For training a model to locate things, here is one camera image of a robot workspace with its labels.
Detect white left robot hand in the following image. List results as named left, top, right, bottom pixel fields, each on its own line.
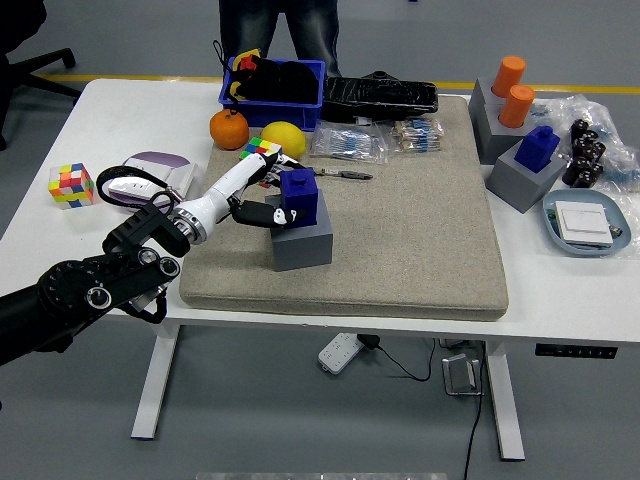
left=177, top=151, right=309, bottom=237

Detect blue square seal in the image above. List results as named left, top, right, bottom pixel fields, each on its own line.
left=513, top=125, right=561, bottom=174
left=278, top=167, right=321, bottom=230

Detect grey square seal holder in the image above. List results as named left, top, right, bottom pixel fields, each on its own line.
left=468, top=77, right=526, bottom=146
left=485, top=139, right=569, bottom=215
left=474, top=99, right=540, bottom=165
left=264, top=192, right=335, bottom=273

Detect orange round seal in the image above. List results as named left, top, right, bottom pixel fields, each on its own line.
left=491, top=55, right=527, bottom=99
left=498, top=84, right=537, bottom=129

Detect white blank panel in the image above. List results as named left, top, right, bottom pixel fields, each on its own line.
left=148, top=162, right=199, bottom=209

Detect colourful puzzle cube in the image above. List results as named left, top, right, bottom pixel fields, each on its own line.
left=48, top=162, right=96, bottom=211
left=241, top=136, right=285, bottom=190

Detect orange fruit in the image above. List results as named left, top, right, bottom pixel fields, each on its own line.
left=209, top=109, right=250, bottom=150

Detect yellow lemon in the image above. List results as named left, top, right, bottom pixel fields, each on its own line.
left=260, top=121, right=307, bottom=160

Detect blue plastic bin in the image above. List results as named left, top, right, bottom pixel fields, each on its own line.
left=218, top=56, right=327, bottom=133

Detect black pen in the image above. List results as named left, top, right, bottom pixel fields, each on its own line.
left=312, top=167, right=374, bottom=181

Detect black fabric pouch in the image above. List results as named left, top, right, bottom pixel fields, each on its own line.
left=234, top=57, right=321, bottom=105

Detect clear bag blue resistors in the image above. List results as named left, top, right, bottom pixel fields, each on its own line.
left=310, top=119, right=390, bottom=165

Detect yellow red toy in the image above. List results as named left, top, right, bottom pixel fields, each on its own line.
left=228, top=48, right=263, bottom=71

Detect person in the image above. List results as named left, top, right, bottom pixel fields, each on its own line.
left=217, top=0, right=343, bottom=79

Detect grey-brown fabric mat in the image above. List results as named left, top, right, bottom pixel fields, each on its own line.
left=178, top=94, right=510, bottom=323

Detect clear bag tan resistors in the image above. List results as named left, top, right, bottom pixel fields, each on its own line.
left=388, top=118, right=446, bottom=156

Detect white power strip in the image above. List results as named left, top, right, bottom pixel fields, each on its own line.
left=317, top=332, right=365, bottom=375

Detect white table leg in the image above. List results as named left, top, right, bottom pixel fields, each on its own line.
left=485, top=342, right=526, bottom=462
left=130, top=323, right=182, bottom=442

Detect black office chair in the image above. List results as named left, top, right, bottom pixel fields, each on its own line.
left=0, top=0, right=82, bottom=151

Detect light-blue plastic tray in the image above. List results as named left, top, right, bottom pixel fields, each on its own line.
left=541, top=188, right=632, bottom=258

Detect black table control panel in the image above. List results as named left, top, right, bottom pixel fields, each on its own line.
left=534, top=343, right=618, bottom=360

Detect clear plastic bag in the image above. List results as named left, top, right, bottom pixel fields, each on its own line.
left=528, top=93, right=640, bottom=196
left=599, top=192, right=640, bottom=261

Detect white wall socket panel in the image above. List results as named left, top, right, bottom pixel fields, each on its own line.
left=108, top=157, right=174, bottom=200

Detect black cord loop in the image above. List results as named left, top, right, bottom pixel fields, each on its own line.
left=212, top=39, right=240, bottom=81

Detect black plug with cord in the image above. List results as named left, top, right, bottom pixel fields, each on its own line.
left=357, top=333, right=437, bottom=383

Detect silver metal bracket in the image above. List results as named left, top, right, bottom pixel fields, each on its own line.
left=440, top=352, right=485, bottom=398

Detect black floor cable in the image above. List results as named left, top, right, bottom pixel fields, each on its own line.
left=462, top=357, right=486, bottom=480

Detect white wall switch panel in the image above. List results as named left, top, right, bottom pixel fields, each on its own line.
left=554, top=199, right=615, bottom=247

